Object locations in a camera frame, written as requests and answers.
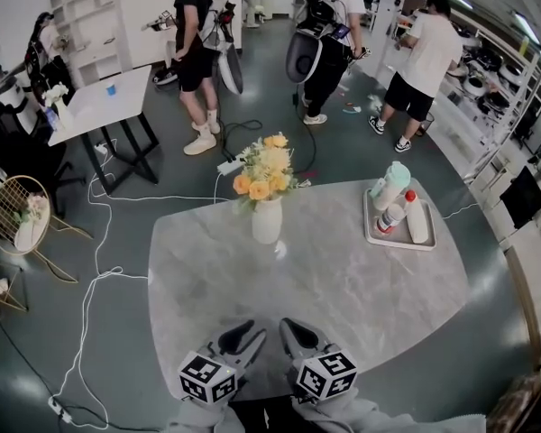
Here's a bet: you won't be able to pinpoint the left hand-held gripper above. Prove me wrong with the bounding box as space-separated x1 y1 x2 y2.
178 318 268 406

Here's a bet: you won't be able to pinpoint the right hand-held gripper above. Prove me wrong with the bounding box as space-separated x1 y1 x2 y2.
278 317 358 406

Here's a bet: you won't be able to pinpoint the white ribbed vase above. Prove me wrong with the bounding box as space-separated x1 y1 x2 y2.
251 195 284 245

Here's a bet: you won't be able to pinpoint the yellow orange flowers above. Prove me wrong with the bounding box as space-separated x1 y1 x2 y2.
232 132 311 216

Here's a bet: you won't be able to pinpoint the person's left forearm grey sleeve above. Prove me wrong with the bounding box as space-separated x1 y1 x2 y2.
166 394 243 433

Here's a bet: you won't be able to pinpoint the white small vase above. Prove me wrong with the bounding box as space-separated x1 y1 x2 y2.
14 221 41 252

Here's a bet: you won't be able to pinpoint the pink flowers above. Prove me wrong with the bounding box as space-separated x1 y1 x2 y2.
15 194 50 225

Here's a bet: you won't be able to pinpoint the white slim vase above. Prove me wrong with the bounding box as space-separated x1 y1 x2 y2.
53 99 76 130

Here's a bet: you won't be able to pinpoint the white flowers bouquet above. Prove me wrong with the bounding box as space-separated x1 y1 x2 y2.
42 82 69 107

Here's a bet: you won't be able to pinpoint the person's black trousers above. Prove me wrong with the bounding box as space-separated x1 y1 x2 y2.
232 394 301 433

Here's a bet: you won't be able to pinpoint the white rectangular tray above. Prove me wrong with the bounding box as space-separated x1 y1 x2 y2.
362 188 437 252

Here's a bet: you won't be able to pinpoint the small white bottle red label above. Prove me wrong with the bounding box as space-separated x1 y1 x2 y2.
375 203 407 236

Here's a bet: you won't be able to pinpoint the white bottle red cap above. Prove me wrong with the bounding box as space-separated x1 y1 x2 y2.
404 189 429 244

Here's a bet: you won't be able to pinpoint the white floor power strip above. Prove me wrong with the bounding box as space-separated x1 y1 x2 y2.
48 394 73 423

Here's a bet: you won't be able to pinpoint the brown patterned bag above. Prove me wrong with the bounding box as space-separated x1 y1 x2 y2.
486 374 541 433

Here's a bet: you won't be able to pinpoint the black monitor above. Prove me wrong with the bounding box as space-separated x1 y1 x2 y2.
499 165 541 230

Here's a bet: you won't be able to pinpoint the white table black legs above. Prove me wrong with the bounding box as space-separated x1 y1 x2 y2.
48 64 160 196

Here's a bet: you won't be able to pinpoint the black office chair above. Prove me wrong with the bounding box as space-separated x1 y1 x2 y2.
0 99 87 198

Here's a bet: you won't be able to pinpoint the white metal storage rack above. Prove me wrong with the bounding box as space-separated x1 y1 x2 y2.
432 15 541 184

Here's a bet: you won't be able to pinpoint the white shelf unit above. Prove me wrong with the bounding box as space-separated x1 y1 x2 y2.
49 0 132 89

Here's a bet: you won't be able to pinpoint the white floor cable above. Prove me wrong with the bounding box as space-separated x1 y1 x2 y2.
49 137 231 423

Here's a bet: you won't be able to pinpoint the black floor cable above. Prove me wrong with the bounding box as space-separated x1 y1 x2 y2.
218 86 319 175

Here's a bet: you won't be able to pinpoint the gold wire triangular stand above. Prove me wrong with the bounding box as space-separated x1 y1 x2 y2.
0 259 31 313

